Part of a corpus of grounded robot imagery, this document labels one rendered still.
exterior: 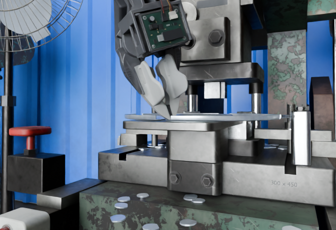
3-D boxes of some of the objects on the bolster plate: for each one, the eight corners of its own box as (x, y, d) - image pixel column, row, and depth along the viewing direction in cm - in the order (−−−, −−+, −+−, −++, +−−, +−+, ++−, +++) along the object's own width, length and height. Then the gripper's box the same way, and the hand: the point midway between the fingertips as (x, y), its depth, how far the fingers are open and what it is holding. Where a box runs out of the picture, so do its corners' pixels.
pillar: (260, 135, 69) (260, 76, 69) (251, 135, 69) (250, 76, 70) (261, 135, 71) (261, 77, 71) (252, 134, 71) (252, 77, 72)
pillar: (194, 133, 75) (194, 79, 75) (186, 133, 76) (186, 79, 76) (197, 132, 77) (196, 80, 77) (189, 132, 78) (189, 80, 78)
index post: (311, 166, 47) (310, 107, 47) (291, 165, 48) (290, 107, 48) (310, 163, 50) (309, 107, 50) (291, 162, 51) (290, 107, 51)
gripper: (104, -42, 33) (160, 133, 36) (173, -51, 37) (220, 108, 39) (92, -13, 41) (139, 128, 43) (150, -23, 45) (190, 108, 47)
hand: (166, 110), depth 44 cm, fingers closed
